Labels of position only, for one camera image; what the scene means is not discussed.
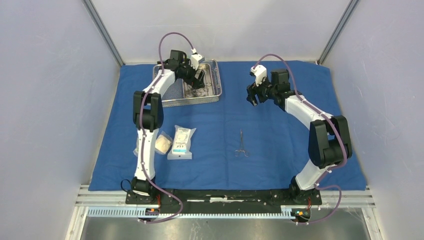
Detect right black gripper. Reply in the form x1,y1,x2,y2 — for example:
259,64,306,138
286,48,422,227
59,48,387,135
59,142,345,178
246,73,277,107

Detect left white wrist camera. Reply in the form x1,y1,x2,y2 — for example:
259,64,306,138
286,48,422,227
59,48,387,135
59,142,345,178
189,53,205,70

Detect metal mesh tray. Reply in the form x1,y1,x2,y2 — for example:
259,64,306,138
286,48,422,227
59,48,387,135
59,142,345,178
161,59,223,107

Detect steel surgical instruments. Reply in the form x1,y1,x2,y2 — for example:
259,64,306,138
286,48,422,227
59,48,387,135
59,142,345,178
182,70,215,99

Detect white sterile packet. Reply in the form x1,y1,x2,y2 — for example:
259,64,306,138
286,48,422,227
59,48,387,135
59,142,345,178
167,125,196,160

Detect green sterile packet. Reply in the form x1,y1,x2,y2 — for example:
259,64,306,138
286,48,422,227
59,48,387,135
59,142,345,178
133,139,139,157

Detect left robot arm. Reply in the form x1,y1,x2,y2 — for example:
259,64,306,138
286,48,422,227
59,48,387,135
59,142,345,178
130,48,205,204

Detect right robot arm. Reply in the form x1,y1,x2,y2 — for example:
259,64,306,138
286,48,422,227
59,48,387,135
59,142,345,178
246,65,353,204

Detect purple cable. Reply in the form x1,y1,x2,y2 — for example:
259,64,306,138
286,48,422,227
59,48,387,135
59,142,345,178
138,32,199,225
251,53,349,226

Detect beige gauze packet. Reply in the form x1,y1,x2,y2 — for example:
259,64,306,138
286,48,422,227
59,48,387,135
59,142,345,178
154,131,173,155

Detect blue surgical wrap cloth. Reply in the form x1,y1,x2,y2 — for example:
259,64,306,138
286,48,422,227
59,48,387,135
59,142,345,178
88,60,367,192

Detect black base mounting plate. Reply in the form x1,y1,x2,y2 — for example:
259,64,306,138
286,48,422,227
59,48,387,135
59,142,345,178
125,189,323,215

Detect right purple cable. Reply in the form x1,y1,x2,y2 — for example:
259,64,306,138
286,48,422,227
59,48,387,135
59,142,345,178
251,53,349,226

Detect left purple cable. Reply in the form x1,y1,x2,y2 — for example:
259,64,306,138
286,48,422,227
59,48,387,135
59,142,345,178
138,32,199,225

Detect steel hemostat forceps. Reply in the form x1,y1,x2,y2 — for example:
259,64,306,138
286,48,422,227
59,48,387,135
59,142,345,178
234,129,250,157

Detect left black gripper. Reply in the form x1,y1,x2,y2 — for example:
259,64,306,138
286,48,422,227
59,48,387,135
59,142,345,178
179,59,205,90

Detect slotted cable duct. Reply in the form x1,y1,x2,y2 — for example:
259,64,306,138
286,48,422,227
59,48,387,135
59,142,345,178
86,206,310,220

